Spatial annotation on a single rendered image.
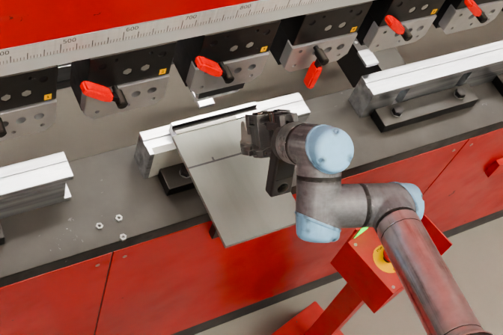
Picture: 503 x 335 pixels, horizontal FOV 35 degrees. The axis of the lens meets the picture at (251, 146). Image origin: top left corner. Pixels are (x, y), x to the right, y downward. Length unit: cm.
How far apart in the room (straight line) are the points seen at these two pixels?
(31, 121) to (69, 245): 35
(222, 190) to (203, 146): 11
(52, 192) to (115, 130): 124
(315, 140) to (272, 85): 183
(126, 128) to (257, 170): 128
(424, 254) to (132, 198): 67
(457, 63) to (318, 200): 85
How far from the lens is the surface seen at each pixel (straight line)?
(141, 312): 209
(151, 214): 165
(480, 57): 210
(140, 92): 138
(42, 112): 133
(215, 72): 136
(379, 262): 186
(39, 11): 115
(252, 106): 170
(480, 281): 295
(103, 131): 281
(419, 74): 197
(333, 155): 126
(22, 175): 157
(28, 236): 161
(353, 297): 210
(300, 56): 152
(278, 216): 157
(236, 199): 156
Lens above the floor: 231
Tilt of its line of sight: 53 degrees down
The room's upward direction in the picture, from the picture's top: 24 degrees clockwise
